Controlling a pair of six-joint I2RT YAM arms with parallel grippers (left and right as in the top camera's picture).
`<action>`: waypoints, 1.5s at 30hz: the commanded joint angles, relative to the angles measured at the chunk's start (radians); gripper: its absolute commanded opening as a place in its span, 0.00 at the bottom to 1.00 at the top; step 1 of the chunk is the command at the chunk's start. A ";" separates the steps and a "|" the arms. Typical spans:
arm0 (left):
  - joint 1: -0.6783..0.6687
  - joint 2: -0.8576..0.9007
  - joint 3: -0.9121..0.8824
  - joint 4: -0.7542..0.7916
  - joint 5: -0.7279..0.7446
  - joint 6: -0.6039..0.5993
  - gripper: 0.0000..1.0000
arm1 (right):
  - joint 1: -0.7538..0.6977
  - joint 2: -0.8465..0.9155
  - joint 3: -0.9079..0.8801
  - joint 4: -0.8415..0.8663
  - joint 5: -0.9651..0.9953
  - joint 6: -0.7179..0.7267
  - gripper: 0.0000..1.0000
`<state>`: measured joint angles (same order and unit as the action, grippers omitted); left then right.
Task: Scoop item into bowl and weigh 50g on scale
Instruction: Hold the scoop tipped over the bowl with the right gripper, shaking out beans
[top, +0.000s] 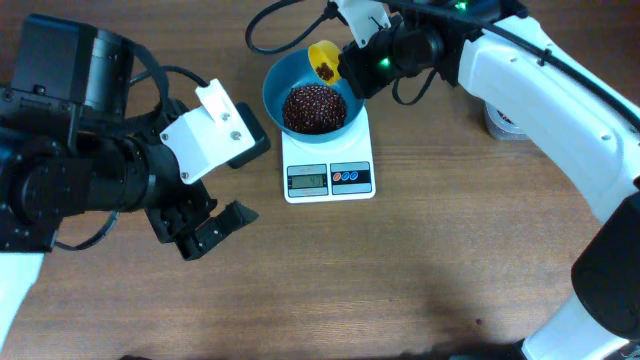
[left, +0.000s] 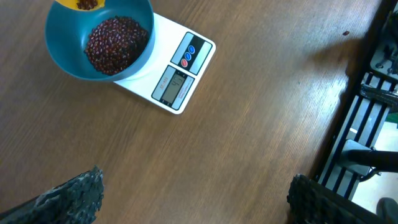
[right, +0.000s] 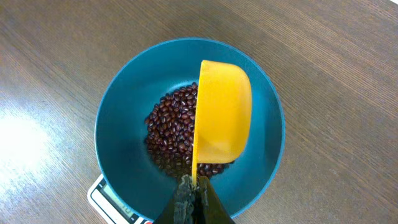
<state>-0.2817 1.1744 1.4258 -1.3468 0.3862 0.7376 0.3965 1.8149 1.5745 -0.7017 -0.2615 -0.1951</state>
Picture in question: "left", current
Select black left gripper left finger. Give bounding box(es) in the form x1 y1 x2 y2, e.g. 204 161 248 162
1 166 104 224

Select black slatted frame beside table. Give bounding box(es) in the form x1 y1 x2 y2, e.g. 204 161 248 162
310 0 397 200

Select red adzuki beans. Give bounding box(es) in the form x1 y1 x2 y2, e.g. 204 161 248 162
84 16 149 76

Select yellow measuring scoop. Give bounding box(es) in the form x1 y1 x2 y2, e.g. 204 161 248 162
55 0 106 11

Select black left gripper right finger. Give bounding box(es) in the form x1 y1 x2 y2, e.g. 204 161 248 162
287 174 386 224

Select blue plastic bowl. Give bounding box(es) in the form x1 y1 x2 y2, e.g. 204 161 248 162
44 0 155 82

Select white digital kitchen scale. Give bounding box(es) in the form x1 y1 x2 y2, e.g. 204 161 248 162
115 14 216 114

